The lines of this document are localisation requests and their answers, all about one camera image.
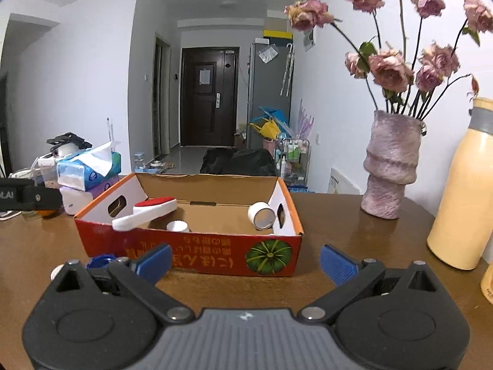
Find grey refrigerator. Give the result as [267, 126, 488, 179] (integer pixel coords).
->
[246, 42, 293, 151]

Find purple and white tissue pack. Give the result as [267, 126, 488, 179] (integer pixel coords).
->
[59, 173, 120, 216]

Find black bag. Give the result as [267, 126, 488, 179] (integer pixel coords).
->
[199, 147, 278, 177]

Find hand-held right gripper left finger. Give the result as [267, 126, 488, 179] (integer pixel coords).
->
[50, 244, 195, 324]

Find blue bottle cap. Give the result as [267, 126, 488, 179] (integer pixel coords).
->
[85, 254, 116, 270]

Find purple feather decoration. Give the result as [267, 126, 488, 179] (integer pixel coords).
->
[298, 98, 316, 139]

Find black plastic frame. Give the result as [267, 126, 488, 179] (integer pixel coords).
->
[46, 132, 93, 155]

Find wire trolley rack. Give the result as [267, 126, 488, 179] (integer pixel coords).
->
[277, 137, 311, 193]

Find hanging folded umbrellas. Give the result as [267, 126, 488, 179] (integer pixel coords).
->
[280, 43, 295, 97]

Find blue and yellow bags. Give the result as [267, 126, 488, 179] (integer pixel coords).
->
[248, 106, 291, 141]

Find clear plastic pouch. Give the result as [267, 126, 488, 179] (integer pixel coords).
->
[258, 45, 279, 63]

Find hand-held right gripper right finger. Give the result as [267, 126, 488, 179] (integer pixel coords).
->
[300, 244, 443, 322]

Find yellow and black box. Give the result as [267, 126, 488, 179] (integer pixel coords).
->
[263, 29, 294, 42]

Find pink ceramic vase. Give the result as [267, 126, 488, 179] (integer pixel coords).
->
[360, 110, 427, 220]

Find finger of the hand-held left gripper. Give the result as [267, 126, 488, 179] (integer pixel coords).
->
[23, 186, 63, 212]

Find dark wooden door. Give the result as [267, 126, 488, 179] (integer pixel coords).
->
[180, 47, 239, 148]

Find blue tissue pack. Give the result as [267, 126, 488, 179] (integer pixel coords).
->
[56, 141, 122, 192]

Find red and white lint brush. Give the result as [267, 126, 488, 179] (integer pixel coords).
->
[112, 197, 178, 232]

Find yellow cartoon mug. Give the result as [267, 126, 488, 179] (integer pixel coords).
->
[480, 264, 493, 304]

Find white panel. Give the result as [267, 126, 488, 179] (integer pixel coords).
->
[327, 167, 361, 194]

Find white tape roll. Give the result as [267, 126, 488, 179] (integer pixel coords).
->
[247, 201, 277, 230]

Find clear food container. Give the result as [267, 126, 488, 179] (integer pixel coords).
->
[33, 154, 62, 187]

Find dried pink rose bouquet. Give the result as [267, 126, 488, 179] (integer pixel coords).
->
[284, 0, 493, 118]

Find red cardboard box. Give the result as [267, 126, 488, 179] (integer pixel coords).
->
[74, 172, 305, 277]

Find yellow thermos jug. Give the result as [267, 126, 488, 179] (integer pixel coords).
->
[426, 97, 493, 270]

